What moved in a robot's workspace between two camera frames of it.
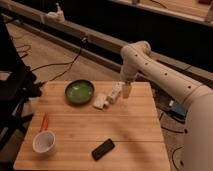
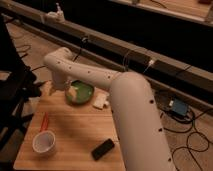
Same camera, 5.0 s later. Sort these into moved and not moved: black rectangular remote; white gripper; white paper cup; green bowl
Moved: white gripper
Not moved: black rectangular remote; white paper cup; green bowl
